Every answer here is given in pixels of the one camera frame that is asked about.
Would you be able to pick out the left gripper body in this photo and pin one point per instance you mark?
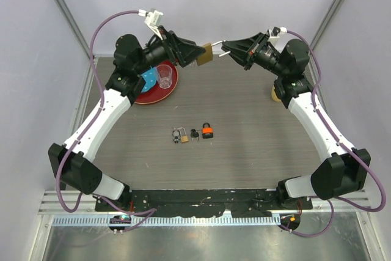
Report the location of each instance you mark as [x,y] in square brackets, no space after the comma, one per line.
[163,50]

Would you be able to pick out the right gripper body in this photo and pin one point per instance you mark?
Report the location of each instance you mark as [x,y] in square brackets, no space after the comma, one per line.
[263,55]

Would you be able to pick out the large brass padlock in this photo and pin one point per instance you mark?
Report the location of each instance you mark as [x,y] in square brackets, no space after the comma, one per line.
[207,56]

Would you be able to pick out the black keys of orange padlock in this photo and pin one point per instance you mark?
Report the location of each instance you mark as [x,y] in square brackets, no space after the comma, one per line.
[194,135]

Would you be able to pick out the orange black padlock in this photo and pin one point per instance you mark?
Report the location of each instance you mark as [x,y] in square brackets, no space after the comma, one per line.
[207,131]

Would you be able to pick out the panda keychain with keys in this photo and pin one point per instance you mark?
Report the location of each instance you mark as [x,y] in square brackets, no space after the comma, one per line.
[176,135]

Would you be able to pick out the small brass padlock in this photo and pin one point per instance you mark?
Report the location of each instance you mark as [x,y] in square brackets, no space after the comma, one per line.
[183,135]

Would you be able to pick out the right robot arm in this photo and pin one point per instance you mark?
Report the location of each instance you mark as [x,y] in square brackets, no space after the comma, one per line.
[342,168]

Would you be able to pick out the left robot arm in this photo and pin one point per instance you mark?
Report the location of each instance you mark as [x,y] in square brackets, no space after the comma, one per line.
[72,161]

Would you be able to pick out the clear plastic cup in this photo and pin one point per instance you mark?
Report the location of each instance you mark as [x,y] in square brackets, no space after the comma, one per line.
[164,78]

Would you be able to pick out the blue dotted plate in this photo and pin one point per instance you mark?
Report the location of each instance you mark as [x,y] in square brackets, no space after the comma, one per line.
[150,77]

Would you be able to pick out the beige mug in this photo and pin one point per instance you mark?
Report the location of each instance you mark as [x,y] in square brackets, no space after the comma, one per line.
[274,95]

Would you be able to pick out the red round tray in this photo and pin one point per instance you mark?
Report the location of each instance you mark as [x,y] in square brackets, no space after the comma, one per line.
[157,94]

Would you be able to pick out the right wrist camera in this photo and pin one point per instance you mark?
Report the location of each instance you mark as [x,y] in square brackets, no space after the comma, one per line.
[273,35]

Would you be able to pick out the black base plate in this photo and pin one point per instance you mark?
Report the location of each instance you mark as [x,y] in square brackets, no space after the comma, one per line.
[205,203]

